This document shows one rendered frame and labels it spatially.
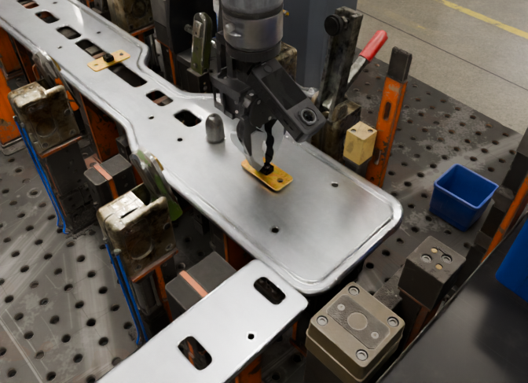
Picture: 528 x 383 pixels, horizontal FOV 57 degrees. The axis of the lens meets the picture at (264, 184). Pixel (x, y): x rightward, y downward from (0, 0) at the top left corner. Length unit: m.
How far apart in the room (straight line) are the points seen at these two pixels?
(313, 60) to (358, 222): 0.76
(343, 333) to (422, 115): 1.00
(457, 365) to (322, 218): 0.26
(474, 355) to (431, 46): 2.79
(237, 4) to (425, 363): 0.45
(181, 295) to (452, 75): 2.55
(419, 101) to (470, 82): 1.50
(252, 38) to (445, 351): 0.42
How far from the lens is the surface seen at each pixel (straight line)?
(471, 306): 0.64
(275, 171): 0.77
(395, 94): 0.73
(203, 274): 0.68
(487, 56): 3.31
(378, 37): 0.85
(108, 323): 1.00
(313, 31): 1.36
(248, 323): 0.62
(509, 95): 2.99
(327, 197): 0.74
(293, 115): 0.63
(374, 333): 0.55
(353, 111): 0.83
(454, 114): 1.49
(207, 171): 0.78
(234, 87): 0.67
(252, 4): 0.59
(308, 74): 1.43
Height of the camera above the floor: 1.54
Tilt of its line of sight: 45 degrees down
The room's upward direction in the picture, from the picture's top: straight up
